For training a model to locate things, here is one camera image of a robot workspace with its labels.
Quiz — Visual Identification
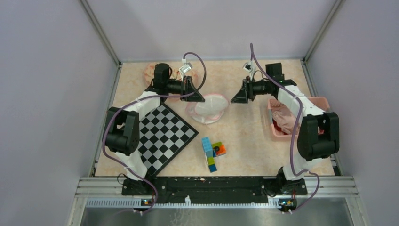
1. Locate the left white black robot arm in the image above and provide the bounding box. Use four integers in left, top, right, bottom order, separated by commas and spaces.
103, 63, 205, 195

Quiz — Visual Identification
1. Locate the aluminium frame rail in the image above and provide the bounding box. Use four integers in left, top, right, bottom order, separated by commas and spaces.
75, 176, 359, 209

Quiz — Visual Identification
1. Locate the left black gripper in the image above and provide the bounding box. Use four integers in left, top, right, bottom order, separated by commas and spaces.
164, 75, 204, 102

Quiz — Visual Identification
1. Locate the black white checkerboard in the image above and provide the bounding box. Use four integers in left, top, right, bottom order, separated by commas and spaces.
138, 104, 199, 178

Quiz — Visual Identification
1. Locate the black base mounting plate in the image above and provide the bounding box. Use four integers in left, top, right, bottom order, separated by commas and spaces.
121, 176, 308, 206

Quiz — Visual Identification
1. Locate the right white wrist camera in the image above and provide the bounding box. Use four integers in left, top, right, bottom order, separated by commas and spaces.
243, 61, 255, 81

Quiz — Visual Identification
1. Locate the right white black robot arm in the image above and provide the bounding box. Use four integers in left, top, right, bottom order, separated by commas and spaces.
231, 61, 339, 194

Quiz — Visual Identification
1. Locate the colourful toy block stack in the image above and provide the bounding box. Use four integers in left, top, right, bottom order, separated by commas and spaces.
201, 137, 226, 173

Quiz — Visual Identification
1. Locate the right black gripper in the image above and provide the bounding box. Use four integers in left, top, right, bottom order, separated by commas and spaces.
231, 76, 271, 104

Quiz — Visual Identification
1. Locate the beige pink lace bra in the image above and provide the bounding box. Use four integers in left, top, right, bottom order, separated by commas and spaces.
269, 99, 296, 135

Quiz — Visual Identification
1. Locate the white pink mesh laundry bag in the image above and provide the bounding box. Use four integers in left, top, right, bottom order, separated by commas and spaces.
185, 93, 230, 124

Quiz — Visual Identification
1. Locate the red bra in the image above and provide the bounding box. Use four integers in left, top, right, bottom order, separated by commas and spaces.
273, 121, 288, 136

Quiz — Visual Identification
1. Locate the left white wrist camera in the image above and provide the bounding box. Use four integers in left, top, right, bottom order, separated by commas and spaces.
179, 59, 192, 80

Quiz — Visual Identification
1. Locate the pink plastic basket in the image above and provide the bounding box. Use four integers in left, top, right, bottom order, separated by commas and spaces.
268, 97, 330, 141

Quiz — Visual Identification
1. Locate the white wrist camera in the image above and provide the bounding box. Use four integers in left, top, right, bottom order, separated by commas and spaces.
179, 59, 192, 80
243, 61, 255, 81

